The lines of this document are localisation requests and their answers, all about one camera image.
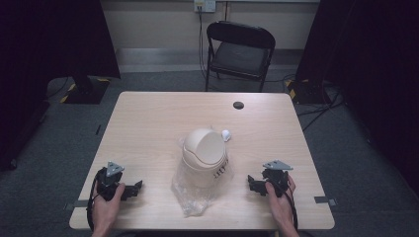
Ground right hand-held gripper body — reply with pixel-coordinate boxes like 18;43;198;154
261;159;294;198

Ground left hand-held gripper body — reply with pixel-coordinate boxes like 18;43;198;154
95;160;128;202

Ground person's left hand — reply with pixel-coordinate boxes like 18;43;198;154
91;183;126;231

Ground person's right hand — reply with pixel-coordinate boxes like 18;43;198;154
264;174;296;229

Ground beige swing-lid trash bin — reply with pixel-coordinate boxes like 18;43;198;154
181;127;230;190

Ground clear plastic bag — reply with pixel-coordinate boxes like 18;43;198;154
170;124;235;218

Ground black stand base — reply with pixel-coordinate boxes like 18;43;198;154
59;72;111;106
285;78;327;106

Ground black folding chair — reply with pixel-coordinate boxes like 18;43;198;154
205;20;277;93

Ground dark curtain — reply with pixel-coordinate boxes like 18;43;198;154
294;0;419;198
0;0;122;172

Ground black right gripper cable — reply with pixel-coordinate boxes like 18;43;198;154
270;179;299;231

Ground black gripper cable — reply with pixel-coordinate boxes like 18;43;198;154
270;179;299;231
86;169;107;232

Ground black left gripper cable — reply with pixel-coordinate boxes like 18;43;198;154
86;169;107;232

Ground grey table edge bracket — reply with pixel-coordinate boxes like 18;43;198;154
313;196;338;207
63;198;91;211

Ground black floor cables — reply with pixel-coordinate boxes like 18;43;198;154
282;73;347;132

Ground black wall socket cable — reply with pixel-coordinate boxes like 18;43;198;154
197;7;211;80

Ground white wall socket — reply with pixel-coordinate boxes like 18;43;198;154
193;0;216;14

